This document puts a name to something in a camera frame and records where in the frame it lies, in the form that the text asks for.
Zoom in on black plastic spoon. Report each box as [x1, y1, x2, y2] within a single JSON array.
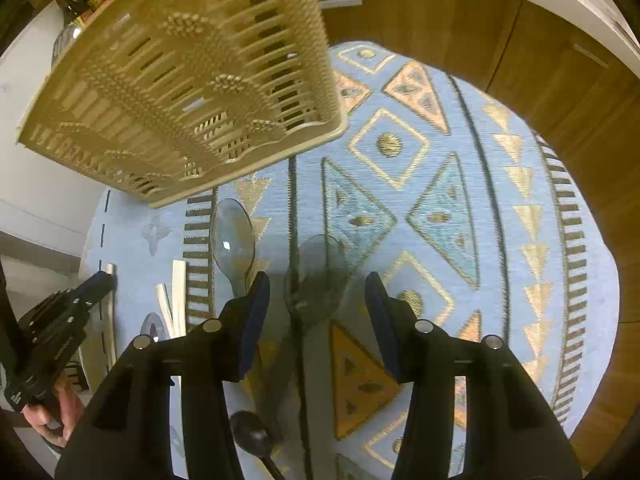
[[229, 410, 288, 480]]

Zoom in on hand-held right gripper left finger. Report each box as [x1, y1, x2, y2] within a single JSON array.
[[55, 271, 273, 480]]

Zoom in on wooden chopstick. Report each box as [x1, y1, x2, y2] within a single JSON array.
[[171, 259, 188, 338], [155, 282, 177, 338]]

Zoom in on clear plastic spoon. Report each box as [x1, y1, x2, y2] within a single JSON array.
[[140, 312, 169, 342], [209, 198, 257, 301], [260, 234, 352, 401]]

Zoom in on person's left hand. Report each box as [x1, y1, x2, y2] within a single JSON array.
[[21, 379, 86, 448]]

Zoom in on dark soy sauce bottle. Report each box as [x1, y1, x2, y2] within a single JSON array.
[[50, 0, 108, 68]]

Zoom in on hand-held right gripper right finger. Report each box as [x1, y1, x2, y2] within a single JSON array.
[[364, 271, 583, 480]]

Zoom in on blue patterned mat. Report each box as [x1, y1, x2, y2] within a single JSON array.
[[80, 41, 621, 480]]

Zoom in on wooden utensil holder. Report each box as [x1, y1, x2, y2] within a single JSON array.
[[15, 0, 349, 209]]

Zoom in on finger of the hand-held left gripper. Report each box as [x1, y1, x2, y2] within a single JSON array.
[[75, 271, 118, 306]]

